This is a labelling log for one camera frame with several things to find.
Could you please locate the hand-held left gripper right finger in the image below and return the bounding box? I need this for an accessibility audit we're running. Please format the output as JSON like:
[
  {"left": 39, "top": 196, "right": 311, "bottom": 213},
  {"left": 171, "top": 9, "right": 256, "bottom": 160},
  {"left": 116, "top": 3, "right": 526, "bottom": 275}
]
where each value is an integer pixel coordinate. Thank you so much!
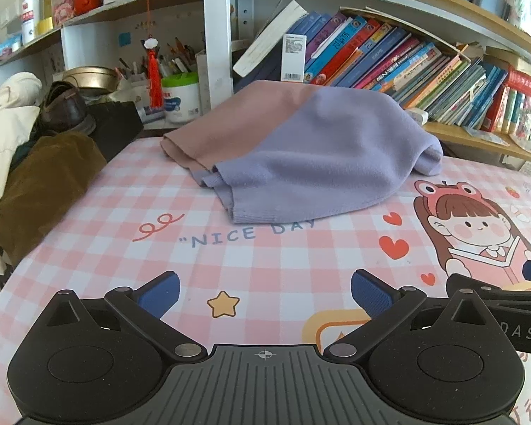
[{"left": 323, "top": 269, "right": 496, "bottom": 359}]

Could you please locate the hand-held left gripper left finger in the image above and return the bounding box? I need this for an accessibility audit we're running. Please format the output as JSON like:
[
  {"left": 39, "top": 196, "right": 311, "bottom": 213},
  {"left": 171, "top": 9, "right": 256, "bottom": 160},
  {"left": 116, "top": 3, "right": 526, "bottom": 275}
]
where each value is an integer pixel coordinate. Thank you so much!
[{"left": 40, "top": 271, "right": 209, "bottom": 362}]

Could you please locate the pink and purple sweater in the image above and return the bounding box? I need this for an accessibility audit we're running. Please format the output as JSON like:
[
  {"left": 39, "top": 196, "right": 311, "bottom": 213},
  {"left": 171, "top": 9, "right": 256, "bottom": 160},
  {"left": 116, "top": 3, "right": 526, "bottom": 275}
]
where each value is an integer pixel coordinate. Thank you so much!
[{"left": 160, "top": 80, "right": 444, "bottom": 225}]

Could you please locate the flat blue white packet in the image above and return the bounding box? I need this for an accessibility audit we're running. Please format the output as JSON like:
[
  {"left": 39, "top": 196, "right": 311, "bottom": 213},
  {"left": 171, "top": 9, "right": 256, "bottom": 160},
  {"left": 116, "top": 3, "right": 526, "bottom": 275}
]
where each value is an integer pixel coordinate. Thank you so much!
[{"left": 462, "top": 126, "right": 510, "bottom": 148}]

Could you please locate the black box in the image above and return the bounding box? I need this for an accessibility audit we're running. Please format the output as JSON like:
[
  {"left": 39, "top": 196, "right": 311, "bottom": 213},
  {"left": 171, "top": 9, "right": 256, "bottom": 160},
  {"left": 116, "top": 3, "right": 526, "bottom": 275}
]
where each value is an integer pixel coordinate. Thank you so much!
[{"left": 86, "top": 101, "right": 144, "bottom": 160}]

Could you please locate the red book set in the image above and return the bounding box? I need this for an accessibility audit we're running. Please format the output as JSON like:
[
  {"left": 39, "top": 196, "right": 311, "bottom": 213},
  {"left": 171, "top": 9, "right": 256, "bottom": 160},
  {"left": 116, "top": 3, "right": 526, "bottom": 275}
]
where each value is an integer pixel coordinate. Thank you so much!
[{"left": 482, "top": 67, "right": 531, "bottom": 136}]

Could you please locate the white jar with green lid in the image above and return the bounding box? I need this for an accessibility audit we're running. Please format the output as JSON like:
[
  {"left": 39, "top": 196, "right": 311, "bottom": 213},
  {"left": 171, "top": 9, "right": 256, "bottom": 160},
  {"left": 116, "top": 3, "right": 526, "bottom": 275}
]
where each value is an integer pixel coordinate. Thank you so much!
[{"left": 161, "top": 73, "right": 201, "bottom": 125}]

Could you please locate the brown leather shoe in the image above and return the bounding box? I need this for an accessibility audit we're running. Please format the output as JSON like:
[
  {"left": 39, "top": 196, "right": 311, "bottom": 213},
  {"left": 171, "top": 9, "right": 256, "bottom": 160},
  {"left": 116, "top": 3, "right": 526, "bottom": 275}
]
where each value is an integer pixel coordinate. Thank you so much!
[{"left": 40, "top": 81, "right": 97, "bottom": 136}]

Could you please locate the red tassel ornament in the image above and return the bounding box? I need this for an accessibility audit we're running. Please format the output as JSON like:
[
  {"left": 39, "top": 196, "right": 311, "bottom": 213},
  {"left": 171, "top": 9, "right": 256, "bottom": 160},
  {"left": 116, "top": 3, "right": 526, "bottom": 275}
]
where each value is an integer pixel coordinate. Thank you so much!
[{"left": 142, "top": 0, "right": 165, "bottom": 109}]

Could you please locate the cream jacket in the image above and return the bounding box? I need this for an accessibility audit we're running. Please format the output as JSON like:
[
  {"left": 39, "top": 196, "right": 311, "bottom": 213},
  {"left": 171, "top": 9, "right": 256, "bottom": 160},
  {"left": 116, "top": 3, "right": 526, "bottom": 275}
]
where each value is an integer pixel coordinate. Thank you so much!
[{"left": 0, "top": 72, "right": 42, "bottom": 275}]

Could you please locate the brass bowl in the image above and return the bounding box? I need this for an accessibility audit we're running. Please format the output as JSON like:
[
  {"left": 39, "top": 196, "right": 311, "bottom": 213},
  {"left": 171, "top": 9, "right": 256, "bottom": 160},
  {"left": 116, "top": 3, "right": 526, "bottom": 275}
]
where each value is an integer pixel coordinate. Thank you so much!
[{"left": 62, "top": 66, "right": 119, "bottom": 96}]

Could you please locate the bunch of pens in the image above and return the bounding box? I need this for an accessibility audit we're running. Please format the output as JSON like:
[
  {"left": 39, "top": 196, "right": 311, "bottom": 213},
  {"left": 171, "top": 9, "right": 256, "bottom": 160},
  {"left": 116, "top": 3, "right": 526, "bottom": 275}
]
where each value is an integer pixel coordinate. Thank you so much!
[{"left": 115, "top": 38, "right": 195, "bottom": 81}]

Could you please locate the row of colourful books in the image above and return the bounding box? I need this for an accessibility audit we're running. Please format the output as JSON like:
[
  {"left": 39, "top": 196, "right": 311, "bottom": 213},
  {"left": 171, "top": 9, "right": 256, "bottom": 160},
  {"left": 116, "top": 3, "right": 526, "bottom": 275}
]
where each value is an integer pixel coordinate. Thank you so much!
[{"left": 303, "top": 6, "right": 509, "bottom": 131}]

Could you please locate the thick white-paged book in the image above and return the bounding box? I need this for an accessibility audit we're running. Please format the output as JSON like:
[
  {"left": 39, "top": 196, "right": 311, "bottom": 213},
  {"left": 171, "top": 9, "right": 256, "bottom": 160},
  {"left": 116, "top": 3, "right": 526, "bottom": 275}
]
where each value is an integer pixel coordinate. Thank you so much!
[{"left": 233, "top": 0, "right": 308, "bottom": 78}]

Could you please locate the pink packet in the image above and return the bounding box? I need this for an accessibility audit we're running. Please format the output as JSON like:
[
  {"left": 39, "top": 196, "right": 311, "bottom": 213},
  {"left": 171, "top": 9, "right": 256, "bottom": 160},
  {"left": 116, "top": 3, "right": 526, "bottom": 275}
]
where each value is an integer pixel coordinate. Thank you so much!
[{"left": 52, "top": 0, "right": 75, "bottom": 27}]

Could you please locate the white bottle with blue cap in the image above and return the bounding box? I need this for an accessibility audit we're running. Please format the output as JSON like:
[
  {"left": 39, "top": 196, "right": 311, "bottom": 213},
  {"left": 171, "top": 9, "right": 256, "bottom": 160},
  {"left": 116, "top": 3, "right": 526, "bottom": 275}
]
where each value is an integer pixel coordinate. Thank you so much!
[{"left": 21, "top": 0, "right": 41, "bottom": 45}]

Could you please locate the brown corduroy cloth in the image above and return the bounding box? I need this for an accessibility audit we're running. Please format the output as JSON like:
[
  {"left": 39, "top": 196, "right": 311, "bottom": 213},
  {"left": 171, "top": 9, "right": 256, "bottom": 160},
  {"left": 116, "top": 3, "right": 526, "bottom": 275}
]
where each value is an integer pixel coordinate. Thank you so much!
[{"left": 0, "top": 132, "right": 108, "bottom": 266}]

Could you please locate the white frame wooden bookshelf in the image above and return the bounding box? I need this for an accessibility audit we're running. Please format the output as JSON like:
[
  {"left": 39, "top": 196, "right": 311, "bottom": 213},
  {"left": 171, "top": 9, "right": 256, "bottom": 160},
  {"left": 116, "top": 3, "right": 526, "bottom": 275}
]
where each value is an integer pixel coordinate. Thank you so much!
[{"left": 0, "top": 0, "right": 531, "bottom": 169}]

